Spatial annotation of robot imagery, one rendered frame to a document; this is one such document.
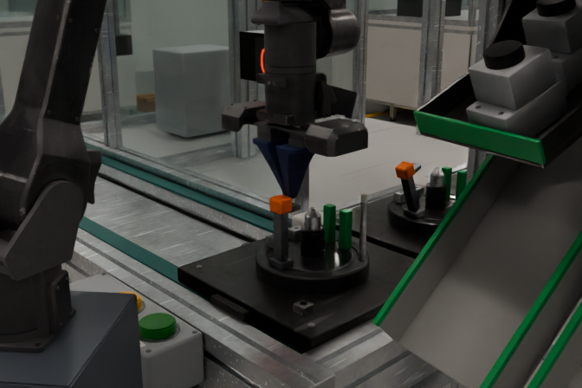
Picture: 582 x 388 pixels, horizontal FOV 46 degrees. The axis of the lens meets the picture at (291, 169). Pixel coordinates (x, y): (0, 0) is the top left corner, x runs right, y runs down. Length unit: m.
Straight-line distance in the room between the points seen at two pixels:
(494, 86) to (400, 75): 5.71
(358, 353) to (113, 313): 0.26
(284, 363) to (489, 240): 0.23
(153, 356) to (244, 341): 0.09
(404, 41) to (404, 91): 0.44
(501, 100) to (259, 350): 0.35
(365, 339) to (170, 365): 0.20
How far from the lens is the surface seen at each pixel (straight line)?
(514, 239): 0.67
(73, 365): 0.52
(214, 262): 0.88
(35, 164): 0.51
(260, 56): 1.00
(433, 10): 2.00
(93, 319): 0.58
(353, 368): 0.70
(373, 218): 1.03
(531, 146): 0.53
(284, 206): 0.78
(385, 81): 6.38
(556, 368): 0.58
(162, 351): 0.72
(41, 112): 0.53
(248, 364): 0.70
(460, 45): 5.81
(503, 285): 0.65
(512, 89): 0.53
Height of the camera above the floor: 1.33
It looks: 16 degrees down
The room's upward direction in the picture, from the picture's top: straight up
